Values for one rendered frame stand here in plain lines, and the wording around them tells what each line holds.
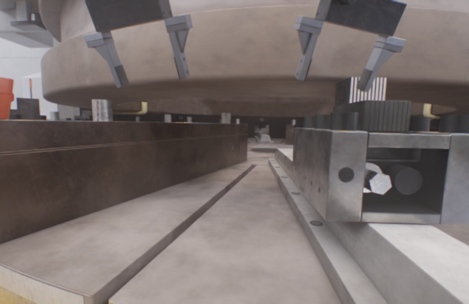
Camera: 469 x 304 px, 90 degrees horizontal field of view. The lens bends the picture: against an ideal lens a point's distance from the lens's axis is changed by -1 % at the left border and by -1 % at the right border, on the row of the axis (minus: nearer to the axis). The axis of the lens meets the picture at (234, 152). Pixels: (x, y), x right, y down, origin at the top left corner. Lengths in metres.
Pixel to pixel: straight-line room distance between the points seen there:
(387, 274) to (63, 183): 1.01
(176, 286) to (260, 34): 0.86
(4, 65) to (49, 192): 5.23
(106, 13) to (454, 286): 0.69
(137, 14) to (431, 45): 1.02
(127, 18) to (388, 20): 0.44
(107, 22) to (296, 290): 0.66
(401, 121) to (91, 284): 0.86
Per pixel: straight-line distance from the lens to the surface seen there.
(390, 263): 0.58
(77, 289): 0.71
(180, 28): 0.47
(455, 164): 0.73
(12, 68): 6.07
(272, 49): 0.98
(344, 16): 0.48
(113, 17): 0.51
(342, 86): 0.89
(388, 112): 0.75
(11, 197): 1.02
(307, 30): 0.47
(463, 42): 1.30
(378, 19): 0.51
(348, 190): 0.62
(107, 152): 1.16
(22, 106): 2.20
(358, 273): 0.66
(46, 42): 5.21
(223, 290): 0.63
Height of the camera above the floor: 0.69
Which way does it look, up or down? 7 degrees down
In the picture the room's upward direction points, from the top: 1 degrees clockwise
